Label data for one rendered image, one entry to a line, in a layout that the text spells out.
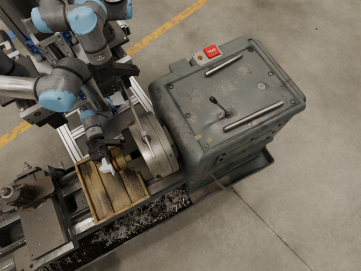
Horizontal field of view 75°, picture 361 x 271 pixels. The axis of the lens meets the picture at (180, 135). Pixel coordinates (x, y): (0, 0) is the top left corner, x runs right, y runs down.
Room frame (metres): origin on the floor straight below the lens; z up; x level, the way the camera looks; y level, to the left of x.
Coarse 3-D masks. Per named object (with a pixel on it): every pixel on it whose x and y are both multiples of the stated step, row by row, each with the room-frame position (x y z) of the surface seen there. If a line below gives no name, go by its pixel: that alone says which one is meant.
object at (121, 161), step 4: (120, 152) 0.34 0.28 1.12; (116, 156) 0.32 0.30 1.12; (120, 156) 0.32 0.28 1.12; (124, 156) 0.32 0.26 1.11; (128, 156) 0.32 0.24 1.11; (112, 160) 0.31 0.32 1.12; (116, 160) 0.31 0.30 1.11; (120, 160) 0.30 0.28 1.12; (124, 160) 0.30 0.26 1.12; (128, 160) 0.31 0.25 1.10; (132, 160) 0.31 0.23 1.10; (112, 164) 0.29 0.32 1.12; (116, 164) 0.29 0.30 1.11; (120, 164) 0.29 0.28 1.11; (124, 164) 0.29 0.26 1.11; (116, 168) 0.27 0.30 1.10; (120, 168) 0.27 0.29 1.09; (124, 168) 0.27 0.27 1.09; (116, 172) 0.26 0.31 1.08
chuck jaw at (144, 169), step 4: (140, 156) 0.32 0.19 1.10; (136, 160) 0.30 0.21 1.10; (140, 160) 0.30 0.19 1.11; (144, 160) 0.30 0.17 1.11; (128, 164) 0.29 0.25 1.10; (132, 164) 0.29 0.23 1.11; (136, 164) 0.28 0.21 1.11; (140, 164) 0.28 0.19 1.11; (144, 164) 0.28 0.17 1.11; (132, 168) 0.27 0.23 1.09; (136, 168) 0.26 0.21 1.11; (140, 168) 0.26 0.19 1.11; (144, 168) 0.26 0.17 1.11; (148, 168) 0.26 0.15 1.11; (136, 172) 0.25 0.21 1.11; (140, 172) 0.25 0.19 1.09; (144, 172) 0.24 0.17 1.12; (148, 172) 0.24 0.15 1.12; (144, 176) 0.22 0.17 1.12; (148, 176) 0.22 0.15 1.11; (152, 176) 0.23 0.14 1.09; (156, 176) 0.22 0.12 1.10; (160, 176) 0.23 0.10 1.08
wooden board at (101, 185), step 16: (80, 160) 0.38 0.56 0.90; (80, 176) 0.29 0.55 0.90; (96, 176) 0.29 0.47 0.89; (112, 176) 0.29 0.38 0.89; (128, 176) 0.28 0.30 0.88; (96, 192) 0.20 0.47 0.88; (112, 192) 0.20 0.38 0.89; (128, 192) 0.19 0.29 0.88; (144, 192) 0.19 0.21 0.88; (96, 208) 0.13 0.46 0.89; (112, 208) 0.12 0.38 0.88; (128, 208) 0.11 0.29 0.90; (96, 224) 0.05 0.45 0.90
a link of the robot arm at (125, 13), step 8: (104, 0) 0.97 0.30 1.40; (112, 0) 0.96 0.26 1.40; (120, 0) 0.96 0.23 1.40; (128, 0) 0.99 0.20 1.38; (112, 8) 0.96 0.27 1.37; (120, 8) 0.96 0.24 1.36; (128, 8) 0.97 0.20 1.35; (112, 16) 0.95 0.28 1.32; (120, 16) 0.96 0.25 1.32; (128, 16) 0.96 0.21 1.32
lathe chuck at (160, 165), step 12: (132, 120) 0.47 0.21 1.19; (144, 120) 0.45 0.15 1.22; (132, 132) 0.39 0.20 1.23; (144, 144) 0.33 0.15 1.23; (156, 144) 0.33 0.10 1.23; (144, 156) 0.28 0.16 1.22; (156, 156) 0.28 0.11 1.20; (156, 168) 0.24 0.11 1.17; (168, 168) 0.25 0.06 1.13; (156, 180) 0.21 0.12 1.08
